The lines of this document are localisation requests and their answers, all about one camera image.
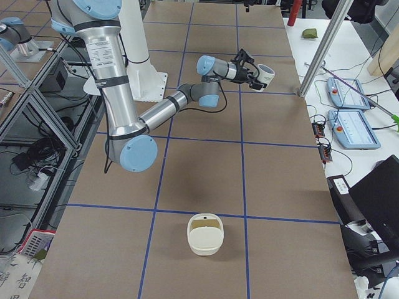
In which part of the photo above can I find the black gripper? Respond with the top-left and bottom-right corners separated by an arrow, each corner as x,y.
243,0 -> 256,12
230,49 -> 267,91

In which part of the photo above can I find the white ribbed HOME mug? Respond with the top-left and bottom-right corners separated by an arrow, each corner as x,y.
255,64 -> 275,92

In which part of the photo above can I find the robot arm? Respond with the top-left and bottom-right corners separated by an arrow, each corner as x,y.
49,1 -> 274,172

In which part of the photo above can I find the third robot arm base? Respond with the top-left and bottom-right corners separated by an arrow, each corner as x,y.
1,17 -> 54,62

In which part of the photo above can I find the red cylinder bottle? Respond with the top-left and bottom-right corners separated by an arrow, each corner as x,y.
287,0 -> 302,27

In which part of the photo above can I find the green bean bag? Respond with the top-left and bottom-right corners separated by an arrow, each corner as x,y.
302,28 -> 318,39

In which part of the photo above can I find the black orange USB hub far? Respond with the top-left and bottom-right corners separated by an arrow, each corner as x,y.
311,122 -> 325,138

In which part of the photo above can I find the black orange usb hub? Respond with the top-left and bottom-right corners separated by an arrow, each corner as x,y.
311,122 -> 325,138
318,143 -> 333,164

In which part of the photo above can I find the teach pendant far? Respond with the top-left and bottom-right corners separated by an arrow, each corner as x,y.
327,77 -> 370,110

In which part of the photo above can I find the teach pendant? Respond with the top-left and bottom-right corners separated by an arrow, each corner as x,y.
327,109 -> 381,150
327,77 -> 370,110

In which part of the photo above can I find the black orange USB hub near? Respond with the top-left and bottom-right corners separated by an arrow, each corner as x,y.
318,143 -> 333,164

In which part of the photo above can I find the teach pendant near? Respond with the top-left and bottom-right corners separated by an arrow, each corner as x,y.
327,109 -> 381,150

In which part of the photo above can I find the reacher grabber stick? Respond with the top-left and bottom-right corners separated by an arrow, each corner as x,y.
321,64 -> 398,127

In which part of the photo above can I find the black label printer box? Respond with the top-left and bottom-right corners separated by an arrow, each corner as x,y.
327,175 -> 364,225

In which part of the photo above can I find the white plastic basket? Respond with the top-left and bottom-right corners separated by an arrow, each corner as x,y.
17,229 -> 55,257

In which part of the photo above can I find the aluminium frame post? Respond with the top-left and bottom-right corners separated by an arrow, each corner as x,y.
297,0 -> 353,98

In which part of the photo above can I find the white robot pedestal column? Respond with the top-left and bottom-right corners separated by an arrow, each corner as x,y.
75,1 -> 168,102

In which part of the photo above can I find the cream basket with handle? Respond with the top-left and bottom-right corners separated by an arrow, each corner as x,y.
186,213 -> 224,256

